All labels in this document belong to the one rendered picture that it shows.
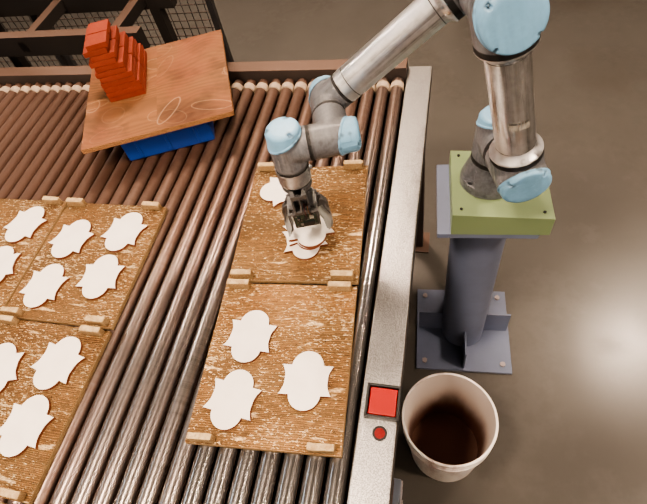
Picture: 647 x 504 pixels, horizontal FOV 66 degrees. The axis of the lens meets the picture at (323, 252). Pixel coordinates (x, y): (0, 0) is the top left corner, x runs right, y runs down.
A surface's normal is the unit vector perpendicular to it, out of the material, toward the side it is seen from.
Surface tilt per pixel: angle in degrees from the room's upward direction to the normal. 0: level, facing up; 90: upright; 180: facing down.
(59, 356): 0
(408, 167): 0
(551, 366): 0
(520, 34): 80
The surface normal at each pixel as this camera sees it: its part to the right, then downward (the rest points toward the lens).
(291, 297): -0.15, -0.57
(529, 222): -0.12, 0.82
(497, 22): 0.07, 0.69
